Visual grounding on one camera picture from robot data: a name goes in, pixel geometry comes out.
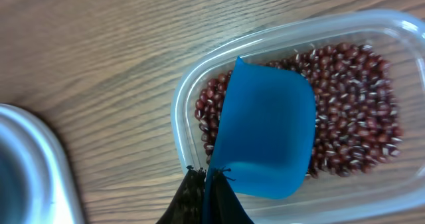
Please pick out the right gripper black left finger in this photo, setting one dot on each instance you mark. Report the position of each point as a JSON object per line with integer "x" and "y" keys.
{"x": 187, "y": 203}

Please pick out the blue plastic scoop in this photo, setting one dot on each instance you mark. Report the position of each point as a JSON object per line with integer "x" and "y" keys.
{"x": 265, "y": 133}

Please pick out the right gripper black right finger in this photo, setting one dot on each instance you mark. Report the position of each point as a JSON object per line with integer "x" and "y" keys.
{"x": 225, "y": 207}

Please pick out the white kitchen scale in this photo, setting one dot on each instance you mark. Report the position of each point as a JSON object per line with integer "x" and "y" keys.
{"x": 37, "y": 185}

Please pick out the red adzuki beans in container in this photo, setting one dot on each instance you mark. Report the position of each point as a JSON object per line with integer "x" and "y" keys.
{"x": 357, "y": 114}

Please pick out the clear plastic bean container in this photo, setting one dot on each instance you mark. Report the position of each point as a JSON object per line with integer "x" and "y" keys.
{"x": 391, "y": 187}

